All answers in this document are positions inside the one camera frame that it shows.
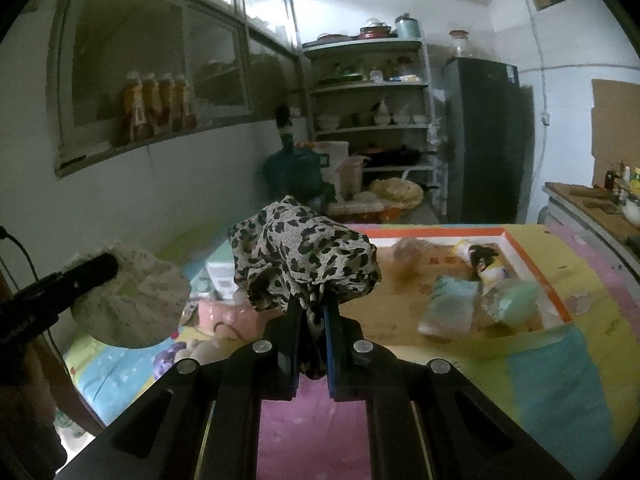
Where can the blue water jug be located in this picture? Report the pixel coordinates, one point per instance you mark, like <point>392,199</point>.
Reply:
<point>295,180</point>

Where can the white gourd shaped jug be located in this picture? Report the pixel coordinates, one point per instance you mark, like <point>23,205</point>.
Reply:
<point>381,114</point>

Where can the woven bamboo tray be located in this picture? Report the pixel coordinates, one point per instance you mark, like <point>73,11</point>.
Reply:
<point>357,208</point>

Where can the white ceramic bowl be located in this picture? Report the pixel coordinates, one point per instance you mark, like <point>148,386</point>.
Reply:
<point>632,212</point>

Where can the orange liquid bottle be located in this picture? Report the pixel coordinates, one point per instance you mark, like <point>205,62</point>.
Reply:
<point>134,110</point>
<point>184,102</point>
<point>151,105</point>

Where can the teal enamel pot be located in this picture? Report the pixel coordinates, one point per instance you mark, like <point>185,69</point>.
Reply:
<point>408,27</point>

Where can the pale yellow dried bundle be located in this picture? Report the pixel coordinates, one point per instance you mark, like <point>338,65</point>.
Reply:
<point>397,192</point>

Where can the cardboard sheet on wall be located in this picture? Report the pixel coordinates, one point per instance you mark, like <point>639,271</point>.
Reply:
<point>615,125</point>

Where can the black wok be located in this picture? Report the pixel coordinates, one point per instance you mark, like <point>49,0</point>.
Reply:
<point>395,157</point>

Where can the glass jar with red lid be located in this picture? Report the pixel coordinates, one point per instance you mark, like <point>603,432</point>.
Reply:
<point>460,44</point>

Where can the black water jug pump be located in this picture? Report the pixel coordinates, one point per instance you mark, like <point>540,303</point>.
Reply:
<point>285,125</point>

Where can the red pot with glass lid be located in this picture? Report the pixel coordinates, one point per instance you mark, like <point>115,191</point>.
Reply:
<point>375,31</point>

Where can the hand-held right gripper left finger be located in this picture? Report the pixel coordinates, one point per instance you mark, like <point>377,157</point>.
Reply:
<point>296,345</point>

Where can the pink plastic pitcher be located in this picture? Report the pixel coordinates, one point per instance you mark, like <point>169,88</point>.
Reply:
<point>351,177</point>

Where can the glass sliding window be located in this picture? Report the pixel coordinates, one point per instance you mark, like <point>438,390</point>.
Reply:
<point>125,35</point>

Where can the white sack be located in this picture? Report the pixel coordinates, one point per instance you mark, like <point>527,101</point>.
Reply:
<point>336,152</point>

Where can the small green floral tissue packet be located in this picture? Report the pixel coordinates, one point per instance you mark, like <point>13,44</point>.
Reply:
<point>447,305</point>

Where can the kitchen counter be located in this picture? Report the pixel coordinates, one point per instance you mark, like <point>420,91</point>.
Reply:
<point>575,210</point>

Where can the dark grey refrigerator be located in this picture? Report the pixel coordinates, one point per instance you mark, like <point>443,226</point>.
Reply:
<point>485,145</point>

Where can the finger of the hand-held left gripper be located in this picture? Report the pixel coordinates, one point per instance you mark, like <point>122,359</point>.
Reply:
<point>85,275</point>

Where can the mint cloth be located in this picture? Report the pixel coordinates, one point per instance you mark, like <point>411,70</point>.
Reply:
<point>515,300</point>

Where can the yellow white cartoon packet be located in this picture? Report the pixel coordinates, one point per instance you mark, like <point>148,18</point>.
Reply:
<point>492,272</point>

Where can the group of condiment bottles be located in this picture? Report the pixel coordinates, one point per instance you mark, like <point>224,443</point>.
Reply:
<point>625,180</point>

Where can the cardboard box with orange rim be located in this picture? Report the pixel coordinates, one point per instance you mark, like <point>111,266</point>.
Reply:
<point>400,320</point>

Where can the white floral cloth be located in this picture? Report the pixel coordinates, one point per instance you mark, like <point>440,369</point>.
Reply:
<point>135,300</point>

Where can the person's left forearm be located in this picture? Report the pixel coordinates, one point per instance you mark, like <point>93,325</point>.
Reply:
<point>25,420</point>

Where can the green tissue box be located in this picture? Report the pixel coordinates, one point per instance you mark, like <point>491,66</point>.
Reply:
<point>220,275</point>

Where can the pink cloth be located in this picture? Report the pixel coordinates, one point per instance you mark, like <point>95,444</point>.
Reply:
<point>220,317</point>

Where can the leopard print cloth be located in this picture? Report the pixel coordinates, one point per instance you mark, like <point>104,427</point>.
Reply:
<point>300,250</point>

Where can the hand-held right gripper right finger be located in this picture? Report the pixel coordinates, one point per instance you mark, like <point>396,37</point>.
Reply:
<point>331,355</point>

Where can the white metal shelf rack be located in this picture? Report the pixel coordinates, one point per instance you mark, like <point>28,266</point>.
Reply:
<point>370,87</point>

